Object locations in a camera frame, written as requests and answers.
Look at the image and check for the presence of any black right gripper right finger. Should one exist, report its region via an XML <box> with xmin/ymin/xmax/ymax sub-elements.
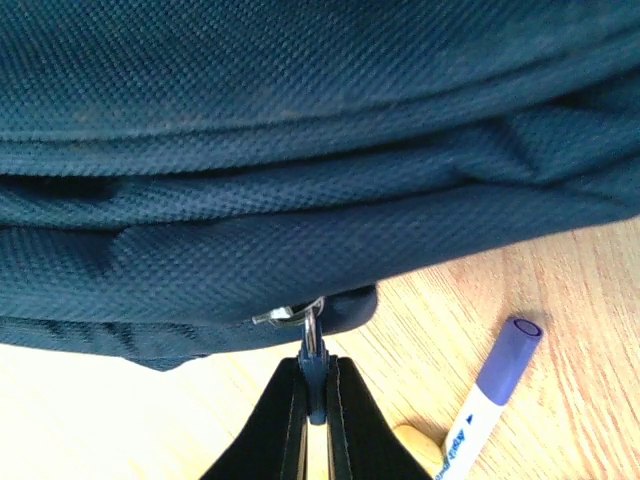
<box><xmin>326</xmin><ymin>356</ymin><xmax>430</xmax><ymax>480</ymax></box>

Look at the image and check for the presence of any navy blue student backpack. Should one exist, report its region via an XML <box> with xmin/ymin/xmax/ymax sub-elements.
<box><xmin>1</xmin><ymin>1</ymin><xmax>639</xmax><ymax>370</ymax></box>

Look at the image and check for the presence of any yellow highlighter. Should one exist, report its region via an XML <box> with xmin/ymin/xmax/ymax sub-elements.
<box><xmin>393</xmin><ymin>425</ymin><xmax>444</xmax><ymax>477</ymax></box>

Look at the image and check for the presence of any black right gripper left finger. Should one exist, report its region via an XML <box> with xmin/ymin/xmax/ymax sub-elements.
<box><xmin>202</xmin><ymin>357</ymin><xmax>307</xmax><ymax>480</ymax></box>

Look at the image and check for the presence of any purple capped white marker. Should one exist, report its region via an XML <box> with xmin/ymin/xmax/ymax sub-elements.
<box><xmin>435</xmin><ymin>318</ymin><xmax>543</xmax><ymax>479</ymax></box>

